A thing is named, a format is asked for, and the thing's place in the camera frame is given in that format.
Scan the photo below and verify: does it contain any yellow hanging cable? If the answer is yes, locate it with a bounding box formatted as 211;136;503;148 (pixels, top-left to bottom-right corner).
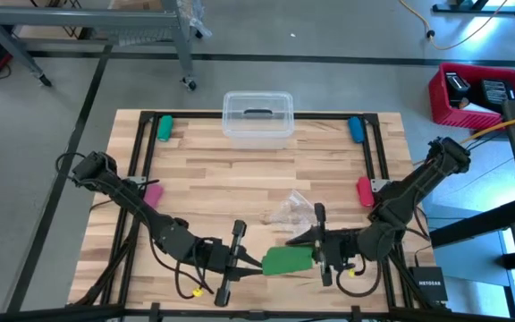
460;110;515;145

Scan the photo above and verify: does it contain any right arm cable yellow tag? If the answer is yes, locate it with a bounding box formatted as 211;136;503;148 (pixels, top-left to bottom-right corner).
334;258;383;299

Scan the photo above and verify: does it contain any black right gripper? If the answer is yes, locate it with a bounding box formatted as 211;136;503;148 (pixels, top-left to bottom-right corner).
285;203;361;287

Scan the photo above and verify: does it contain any yellow floor extension cable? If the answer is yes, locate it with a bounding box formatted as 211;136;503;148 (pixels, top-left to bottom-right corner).
399;0;509;52

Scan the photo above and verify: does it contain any green elastic bandage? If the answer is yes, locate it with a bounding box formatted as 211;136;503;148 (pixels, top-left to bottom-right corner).
260;244;316;277

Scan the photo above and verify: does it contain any cardboard box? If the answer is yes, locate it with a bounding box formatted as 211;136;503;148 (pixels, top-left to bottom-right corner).
108;0;165;13

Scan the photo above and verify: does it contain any clear plastic storage box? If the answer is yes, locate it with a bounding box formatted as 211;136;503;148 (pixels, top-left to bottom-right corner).
221;90;295;150

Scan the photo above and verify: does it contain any black floor stand frame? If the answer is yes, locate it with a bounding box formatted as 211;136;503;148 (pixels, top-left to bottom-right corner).
432;0;515;69

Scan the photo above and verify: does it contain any arm cable yellow tag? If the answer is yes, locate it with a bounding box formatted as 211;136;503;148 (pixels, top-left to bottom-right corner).
334;258;383;299
174;257;216;300

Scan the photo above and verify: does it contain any pink bandage roll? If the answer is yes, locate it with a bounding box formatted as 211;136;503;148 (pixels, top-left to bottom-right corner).
142;182;165;209

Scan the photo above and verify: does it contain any blue bandage roll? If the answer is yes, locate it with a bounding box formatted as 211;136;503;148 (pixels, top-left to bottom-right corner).
347;115;367;145

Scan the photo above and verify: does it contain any black outer rig frame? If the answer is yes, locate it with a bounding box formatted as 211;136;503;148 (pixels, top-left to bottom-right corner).
0;44;515;322

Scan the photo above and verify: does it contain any red plastic crate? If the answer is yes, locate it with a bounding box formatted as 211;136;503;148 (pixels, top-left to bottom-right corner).
427;62;515;131

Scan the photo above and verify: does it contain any long black desk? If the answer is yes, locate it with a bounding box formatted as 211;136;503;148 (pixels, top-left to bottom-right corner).
429;97;515;322

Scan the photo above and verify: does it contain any black device in crate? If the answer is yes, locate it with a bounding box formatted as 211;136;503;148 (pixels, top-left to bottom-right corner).
444;72;472;108
480;78;515;107

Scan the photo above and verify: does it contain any grey metal table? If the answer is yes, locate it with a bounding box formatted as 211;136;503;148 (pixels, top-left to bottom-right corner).
0;0;205;93

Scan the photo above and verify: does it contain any clear plastic bag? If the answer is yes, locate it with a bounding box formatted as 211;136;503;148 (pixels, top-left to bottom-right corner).
267;189;320;230

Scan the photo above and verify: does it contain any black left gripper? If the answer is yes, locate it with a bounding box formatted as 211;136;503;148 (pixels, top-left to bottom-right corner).
194;220;264;308

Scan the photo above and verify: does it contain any left arm cable yellow tag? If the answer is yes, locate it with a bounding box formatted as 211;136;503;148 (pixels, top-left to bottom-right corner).
174;257;216;300

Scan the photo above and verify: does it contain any clear plastic wrap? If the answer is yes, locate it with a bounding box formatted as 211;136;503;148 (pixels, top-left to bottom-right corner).
176;0;214;39

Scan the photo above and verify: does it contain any teal bandage roll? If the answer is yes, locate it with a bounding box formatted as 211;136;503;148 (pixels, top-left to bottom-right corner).
156;114;175;143

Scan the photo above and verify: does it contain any black Netgear network switch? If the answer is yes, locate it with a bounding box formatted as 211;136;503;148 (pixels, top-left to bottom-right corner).
408;266;450;303

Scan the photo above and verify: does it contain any black aluminium table frame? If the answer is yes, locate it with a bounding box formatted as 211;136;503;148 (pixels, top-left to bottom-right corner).
66;109;449;314

